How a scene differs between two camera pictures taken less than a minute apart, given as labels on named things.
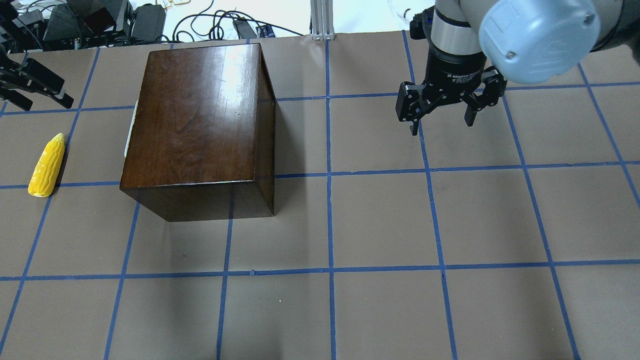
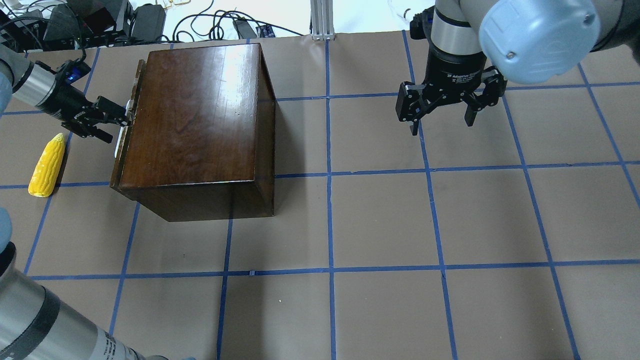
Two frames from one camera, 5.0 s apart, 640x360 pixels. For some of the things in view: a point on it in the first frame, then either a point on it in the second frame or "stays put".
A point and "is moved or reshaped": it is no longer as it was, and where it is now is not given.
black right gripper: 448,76 stays put
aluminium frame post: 322,20 stays put
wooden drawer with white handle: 130,132 is moved or reshaped
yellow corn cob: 47,169 stays put
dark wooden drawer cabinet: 202,142 stays put
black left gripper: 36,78 to 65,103
